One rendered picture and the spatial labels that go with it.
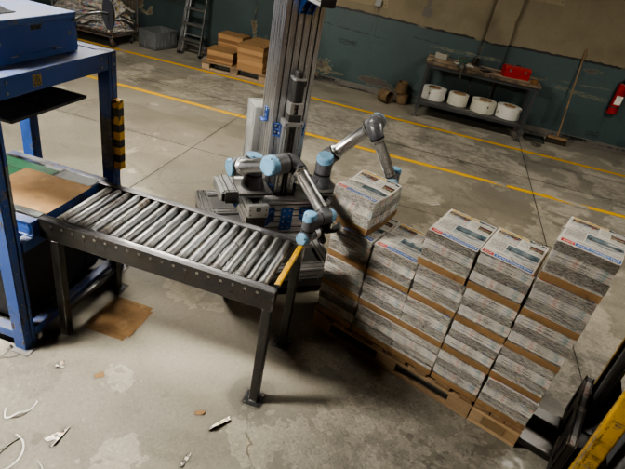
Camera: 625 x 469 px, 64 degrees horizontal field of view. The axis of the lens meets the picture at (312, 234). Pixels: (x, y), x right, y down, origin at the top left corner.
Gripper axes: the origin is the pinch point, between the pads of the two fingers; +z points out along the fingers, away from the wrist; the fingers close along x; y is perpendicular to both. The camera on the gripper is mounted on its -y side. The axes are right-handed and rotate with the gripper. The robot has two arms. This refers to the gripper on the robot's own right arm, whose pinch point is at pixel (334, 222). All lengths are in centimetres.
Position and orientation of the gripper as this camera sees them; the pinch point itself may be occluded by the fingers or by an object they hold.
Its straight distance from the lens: 301.4
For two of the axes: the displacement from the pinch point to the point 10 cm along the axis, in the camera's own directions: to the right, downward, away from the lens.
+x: -8.0, -4.2, 4.3
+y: 1.7, -8.4, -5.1
